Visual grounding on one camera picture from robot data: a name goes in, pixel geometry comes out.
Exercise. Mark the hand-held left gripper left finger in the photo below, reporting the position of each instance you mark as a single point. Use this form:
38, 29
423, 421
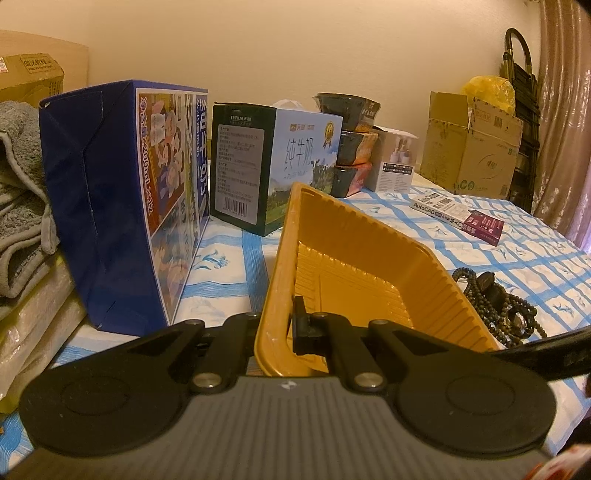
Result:
231, 344

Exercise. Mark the white software book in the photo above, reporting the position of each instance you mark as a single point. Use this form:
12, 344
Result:
438, 207

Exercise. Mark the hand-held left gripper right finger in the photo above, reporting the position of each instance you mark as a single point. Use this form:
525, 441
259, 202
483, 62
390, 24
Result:
339, 346

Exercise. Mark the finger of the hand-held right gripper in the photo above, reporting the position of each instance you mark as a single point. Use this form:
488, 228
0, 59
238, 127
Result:
491, 290
563, 357

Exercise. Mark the dark folded step ladder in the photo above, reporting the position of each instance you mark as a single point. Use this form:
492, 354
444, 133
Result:
526, 115

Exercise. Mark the beige patterned curtain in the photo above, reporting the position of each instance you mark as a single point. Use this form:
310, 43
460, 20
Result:
565, 115

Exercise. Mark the small white product box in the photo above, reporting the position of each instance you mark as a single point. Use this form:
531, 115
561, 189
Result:
395, 161

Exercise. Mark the blue milk carton box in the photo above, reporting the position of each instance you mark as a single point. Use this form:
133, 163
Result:
111, 198

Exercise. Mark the green white milk carton box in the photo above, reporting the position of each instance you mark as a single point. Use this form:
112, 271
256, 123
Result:
240, 166

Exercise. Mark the clear plastic wrapped bedding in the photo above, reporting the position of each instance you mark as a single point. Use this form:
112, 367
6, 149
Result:
32, 332

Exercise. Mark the yellow plastic tray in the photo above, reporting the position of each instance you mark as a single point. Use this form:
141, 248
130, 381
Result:
351, 249

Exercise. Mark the blue checked bedsheet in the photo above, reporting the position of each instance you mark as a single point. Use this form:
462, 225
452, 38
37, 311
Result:
531, 258

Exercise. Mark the open brown cardboard box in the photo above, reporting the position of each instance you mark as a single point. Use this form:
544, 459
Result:
471, 157

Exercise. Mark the small maroon box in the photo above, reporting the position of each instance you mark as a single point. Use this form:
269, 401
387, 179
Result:
485, 228

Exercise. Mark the taped cardboard box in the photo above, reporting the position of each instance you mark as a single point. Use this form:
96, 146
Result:
27, 74

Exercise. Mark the black instant noodle bowl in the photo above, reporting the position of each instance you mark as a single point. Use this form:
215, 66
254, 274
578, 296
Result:
348, 180
346, 108
358, 147

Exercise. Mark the yellow plastic bag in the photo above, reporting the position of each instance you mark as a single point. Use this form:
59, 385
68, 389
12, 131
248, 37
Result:
489, 92

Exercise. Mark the grey towel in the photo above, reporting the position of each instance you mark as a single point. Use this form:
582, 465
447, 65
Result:
21, 194

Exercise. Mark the red white patterned cloth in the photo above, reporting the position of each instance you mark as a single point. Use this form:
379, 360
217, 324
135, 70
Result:
570, 464

